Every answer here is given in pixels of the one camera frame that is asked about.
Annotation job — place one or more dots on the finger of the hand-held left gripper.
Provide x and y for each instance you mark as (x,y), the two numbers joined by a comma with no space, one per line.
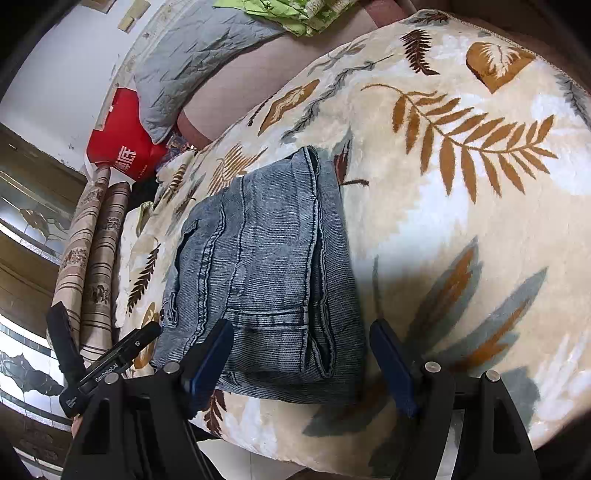
(64,341)
(141,337)

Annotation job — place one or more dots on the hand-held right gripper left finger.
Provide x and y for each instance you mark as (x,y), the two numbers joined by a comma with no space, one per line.
(210,364)

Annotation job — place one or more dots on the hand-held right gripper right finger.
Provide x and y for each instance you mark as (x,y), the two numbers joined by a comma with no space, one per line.
(392,369)

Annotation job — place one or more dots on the blue denim pants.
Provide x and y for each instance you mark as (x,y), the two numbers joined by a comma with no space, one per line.
(268,258)

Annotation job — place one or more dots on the striped brown wallpaper roll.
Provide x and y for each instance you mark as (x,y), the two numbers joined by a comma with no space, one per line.
(104,267)

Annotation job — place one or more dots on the striped rolled fabric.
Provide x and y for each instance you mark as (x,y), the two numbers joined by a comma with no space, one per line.
(76,249)

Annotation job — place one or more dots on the cream leaf print blanket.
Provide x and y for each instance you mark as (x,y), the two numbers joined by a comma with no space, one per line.
(461,207)

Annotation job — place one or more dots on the wooden door with patterned glass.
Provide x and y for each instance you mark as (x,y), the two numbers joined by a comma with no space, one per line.
(27,152)

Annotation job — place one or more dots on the clear plastic wrapper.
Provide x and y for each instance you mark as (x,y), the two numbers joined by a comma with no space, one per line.
(178,145)

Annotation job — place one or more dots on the red paper bag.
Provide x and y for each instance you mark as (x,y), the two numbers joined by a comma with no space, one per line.
(120,138)

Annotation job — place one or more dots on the grey quilted pillow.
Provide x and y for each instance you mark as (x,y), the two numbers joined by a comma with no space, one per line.
(184,69)

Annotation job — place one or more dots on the brown paper scrap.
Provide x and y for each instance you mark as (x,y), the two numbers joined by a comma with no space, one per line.
(134,14)

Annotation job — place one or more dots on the green patterned cloth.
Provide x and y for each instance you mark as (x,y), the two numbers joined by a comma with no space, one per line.
(277,16)

